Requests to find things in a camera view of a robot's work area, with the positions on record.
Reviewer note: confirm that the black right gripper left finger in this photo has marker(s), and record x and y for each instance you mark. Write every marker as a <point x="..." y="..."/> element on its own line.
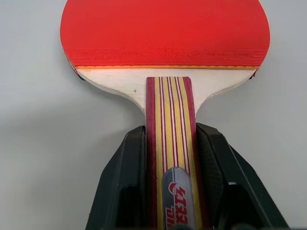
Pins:
<point x="127" y="182"/>

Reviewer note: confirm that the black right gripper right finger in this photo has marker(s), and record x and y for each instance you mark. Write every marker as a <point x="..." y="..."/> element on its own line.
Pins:
<point x="223" y="187"/>

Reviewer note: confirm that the red table tennis paddle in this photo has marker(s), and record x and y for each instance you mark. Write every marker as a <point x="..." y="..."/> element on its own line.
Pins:
<point x="156" y="36"/>

